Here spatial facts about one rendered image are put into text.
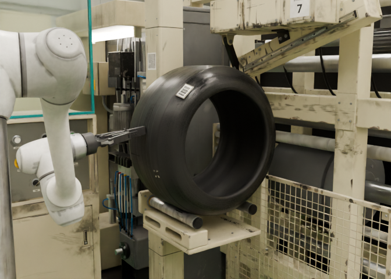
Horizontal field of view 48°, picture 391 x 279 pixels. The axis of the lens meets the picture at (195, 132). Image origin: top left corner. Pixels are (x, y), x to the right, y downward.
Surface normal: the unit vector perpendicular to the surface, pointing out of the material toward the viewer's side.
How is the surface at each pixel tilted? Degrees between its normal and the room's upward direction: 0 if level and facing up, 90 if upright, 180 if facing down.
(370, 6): 72
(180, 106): 65
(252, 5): 90
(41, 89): 140
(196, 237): 90
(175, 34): 90
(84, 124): 90
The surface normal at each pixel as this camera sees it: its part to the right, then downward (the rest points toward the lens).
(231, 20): -0.82, 0.08
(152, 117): -0.76, -0.29
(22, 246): 0.58, 0.11
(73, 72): 0.66, 0.66
